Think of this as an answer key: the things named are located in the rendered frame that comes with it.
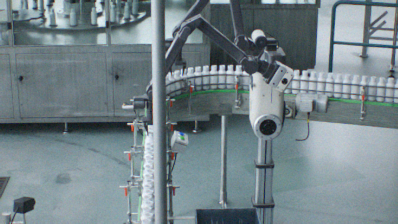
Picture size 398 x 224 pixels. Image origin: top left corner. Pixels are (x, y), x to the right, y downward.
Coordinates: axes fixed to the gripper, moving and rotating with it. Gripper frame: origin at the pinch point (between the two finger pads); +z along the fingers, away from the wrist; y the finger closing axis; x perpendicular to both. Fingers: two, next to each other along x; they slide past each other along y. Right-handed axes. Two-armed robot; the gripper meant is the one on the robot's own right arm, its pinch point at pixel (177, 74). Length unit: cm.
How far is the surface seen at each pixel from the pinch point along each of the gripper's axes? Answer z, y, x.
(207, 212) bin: 46, -13, 85
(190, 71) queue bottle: 26, -11, -92
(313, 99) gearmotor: 39, -95, -66
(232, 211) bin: 46, -26, 85
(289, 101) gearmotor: 41, -79, -70
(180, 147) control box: 32.6, -0.8, 32.6
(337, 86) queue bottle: 32, -113, -74
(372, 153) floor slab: 141, -183, -210
